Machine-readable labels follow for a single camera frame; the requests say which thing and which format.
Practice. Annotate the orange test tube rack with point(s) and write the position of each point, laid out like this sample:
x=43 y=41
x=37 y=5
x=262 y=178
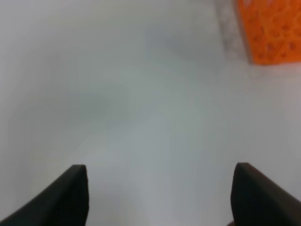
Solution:
x=271 y=30

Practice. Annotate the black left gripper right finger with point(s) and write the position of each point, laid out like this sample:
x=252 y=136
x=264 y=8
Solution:
x=258 y=201

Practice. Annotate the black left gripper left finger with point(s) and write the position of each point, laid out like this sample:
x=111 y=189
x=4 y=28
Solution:
x=65 y=202

